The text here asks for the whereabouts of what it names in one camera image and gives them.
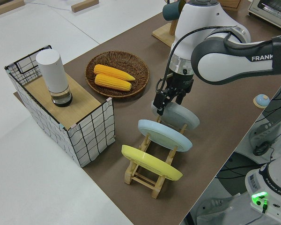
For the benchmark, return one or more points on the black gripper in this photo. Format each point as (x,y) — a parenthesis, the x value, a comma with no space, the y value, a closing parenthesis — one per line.
(181,82)

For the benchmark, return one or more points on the gray plate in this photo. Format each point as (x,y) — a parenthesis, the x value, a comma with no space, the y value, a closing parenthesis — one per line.
(180,116)

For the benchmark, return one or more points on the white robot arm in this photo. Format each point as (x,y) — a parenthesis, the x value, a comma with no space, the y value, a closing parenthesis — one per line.
(201,16)

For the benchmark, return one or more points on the light blue plate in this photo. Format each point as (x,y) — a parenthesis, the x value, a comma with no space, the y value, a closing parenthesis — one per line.
(164,133)

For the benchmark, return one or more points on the yellow plate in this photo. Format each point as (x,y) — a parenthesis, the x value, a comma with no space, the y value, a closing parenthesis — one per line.
(150,161)

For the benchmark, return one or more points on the low wooden plate rack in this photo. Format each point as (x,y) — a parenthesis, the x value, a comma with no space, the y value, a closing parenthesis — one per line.
(142,181)

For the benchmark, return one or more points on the brown wicker basket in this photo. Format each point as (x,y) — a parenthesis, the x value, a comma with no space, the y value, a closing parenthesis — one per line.
(140,70)

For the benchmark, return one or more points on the brown table mat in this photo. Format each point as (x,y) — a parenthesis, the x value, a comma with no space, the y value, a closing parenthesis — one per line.
(213,122)

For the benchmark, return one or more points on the yellow corn cob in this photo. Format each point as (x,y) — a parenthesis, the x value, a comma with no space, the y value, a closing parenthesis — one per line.
(112,71)
(112,83)

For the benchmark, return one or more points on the wooden mug tree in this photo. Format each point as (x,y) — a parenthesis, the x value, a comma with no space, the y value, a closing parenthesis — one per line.
(164,34)

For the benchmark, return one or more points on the dark blue mug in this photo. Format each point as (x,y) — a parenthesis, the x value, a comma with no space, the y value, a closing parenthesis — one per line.
(171,11)

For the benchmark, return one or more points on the blue dome bell button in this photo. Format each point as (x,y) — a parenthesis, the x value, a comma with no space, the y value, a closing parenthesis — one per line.
(261,100)

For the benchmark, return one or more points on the white cylinder bottle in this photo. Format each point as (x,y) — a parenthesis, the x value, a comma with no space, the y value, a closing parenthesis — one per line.
(52,72)

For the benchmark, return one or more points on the wooden block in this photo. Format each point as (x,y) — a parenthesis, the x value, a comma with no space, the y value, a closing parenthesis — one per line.
(4,8)
(84,5)

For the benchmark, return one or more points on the white toaster oven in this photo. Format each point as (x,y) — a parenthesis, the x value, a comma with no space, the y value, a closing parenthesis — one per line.
(271,11)

